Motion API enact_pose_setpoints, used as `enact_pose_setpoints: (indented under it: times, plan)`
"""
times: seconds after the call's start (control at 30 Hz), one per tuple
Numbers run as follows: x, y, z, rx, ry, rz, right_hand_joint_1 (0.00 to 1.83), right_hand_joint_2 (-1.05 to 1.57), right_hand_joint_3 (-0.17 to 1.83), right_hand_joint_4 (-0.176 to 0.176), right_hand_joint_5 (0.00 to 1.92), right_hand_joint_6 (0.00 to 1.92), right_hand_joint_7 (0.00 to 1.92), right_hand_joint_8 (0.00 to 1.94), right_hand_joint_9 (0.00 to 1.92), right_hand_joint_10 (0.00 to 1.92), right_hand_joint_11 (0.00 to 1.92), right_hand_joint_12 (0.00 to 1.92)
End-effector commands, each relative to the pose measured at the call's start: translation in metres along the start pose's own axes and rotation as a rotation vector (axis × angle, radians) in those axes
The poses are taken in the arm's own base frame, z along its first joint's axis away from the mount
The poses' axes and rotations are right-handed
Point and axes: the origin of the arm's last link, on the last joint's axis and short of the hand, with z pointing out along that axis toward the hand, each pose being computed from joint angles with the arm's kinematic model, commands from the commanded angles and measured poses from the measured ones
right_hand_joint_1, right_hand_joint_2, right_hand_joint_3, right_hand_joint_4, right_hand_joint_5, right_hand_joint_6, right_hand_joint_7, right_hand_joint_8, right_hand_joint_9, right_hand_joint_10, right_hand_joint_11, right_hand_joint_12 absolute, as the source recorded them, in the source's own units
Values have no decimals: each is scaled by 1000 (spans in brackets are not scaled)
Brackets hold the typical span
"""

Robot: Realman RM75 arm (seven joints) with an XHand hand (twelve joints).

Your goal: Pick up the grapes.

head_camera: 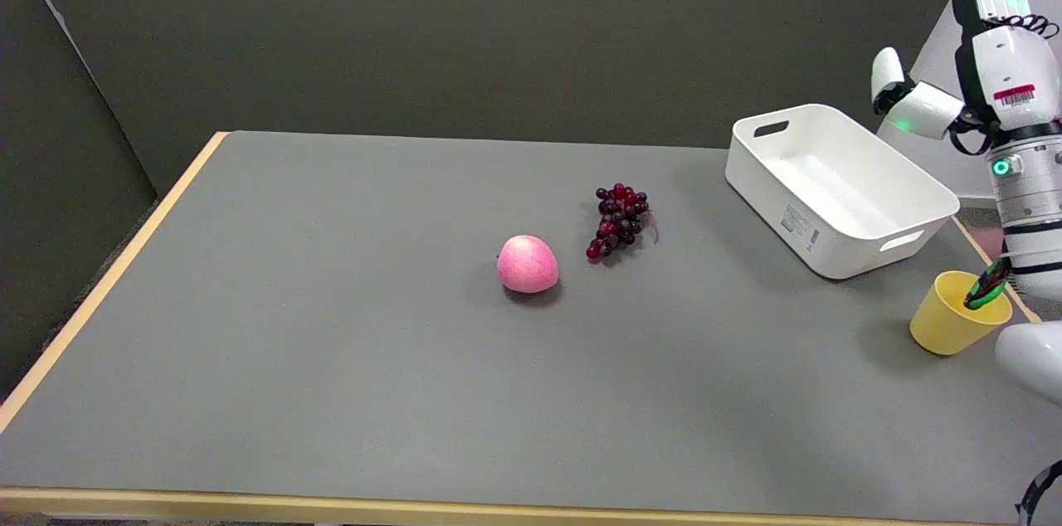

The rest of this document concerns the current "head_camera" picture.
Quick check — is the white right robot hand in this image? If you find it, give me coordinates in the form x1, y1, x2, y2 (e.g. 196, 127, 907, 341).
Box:
870, 0, 1062, 156

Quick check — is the dark red grape bunch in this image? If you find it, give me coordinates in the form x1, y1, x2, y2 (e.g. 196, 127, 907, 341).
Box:
586, 183, 660, 262

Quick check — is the white plastic storage bin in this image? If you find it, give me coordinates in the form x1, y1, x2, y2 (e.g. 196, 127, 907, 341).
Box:
725, 103, 961, 280

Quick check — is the yellow plastic cup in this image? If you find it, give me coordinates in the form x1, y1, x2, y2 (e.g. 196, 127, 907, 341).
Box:
909, 270, 1014, 357

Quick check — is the pink apple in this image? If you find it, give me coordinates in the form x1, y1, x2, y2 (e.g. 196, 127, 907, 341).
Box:
496, 235, 559, 295

